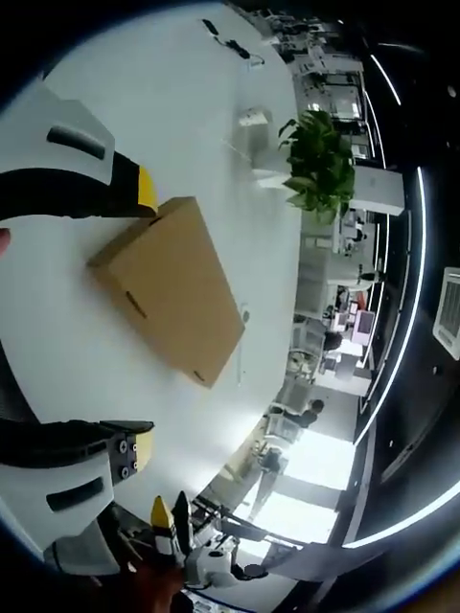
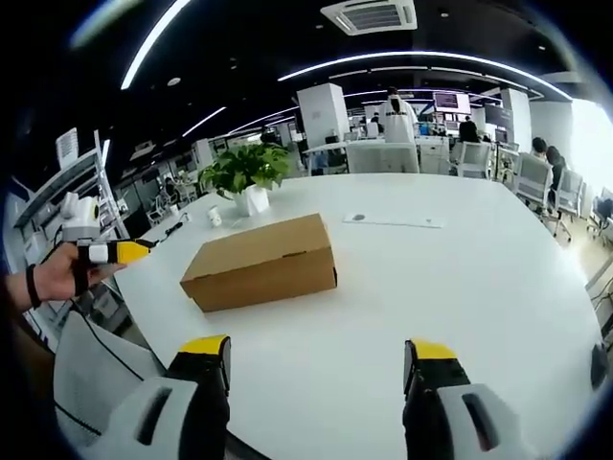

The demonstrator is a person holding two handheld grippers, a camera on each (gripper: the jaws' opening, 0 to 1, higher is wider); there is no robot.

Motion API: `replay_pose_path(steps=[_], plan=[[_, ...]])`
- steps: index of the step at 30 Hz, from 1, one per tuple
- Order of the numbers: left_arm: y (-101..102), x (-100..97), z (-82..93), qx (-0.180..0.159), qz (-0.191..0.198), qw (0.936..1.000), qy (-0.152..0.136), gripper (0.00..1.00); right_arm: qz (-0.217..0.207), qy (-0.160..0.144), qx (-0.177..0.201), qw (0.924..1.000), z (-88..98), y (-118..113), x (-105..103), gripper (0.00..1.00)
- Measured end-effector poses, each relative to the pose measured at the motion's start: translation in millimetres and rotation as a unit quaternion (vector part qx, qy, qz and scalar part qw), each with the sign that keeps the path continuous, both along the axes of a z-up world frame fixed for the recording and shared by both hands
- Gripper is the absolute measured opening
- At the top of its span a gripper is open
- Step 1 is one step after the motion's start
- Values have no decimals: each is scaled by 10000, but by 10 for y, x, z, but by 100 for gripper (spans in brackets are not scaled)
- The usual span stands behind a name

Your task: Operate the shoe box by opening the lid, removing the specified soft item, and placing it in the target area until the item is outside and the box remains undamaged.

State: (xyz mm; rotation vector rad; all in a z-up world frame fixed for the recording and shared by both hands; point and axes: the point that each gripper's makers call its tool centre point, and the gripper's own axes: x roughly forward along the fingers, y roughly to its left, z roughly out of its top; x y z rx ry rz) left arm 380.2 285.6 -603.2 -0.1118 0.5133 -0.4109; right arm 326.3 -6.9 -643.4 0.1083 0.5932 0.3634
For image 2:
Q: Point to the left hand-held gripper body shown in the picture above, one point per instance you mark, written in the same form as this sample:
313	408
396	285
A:
81	215

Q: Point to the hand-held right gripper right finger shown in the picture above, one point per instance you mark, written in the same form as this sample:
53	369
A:
445	402

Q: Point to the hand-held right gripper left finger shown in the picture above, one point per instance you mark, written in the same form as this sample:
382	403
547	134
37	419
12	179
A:
191	402

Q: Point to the brown cardboard shoe box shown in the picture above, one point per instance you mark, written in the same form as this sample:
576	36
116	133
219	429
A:
268	268

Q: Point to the person's left hand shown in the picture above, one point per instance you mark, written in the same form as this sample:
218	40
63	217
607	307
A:
62	273

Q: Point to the white metal shelf rack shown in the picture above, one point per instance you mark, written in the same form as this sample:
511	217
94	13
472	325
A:
72	187

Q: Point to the black wristband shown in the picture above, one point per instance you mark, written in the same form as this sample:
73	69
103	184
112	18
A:
33	286

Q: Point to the small white cup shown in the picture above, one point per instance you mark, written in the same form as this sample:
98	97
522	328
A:
214	216

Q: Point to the white plant pot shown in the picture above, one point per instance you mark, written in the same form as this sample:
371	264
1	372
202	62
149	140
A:
251	199

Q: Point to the green potted plant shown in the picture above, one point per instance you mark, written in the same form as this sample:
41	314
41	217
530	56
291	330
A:
246	167

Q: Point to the white mesh office chair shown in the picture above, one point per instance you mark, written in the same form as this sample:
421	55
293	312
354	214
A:
570	191
474	159
532	181

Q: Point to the white square pillar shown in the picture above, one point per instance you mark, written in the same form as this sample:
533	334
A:
322	117

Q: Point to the white ceiling air vent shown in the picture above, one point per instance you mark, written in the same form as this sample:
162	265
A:
376	15

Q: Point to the wall display screen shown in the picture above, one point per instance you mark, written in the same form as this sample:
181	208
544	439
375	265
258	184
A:
451	101

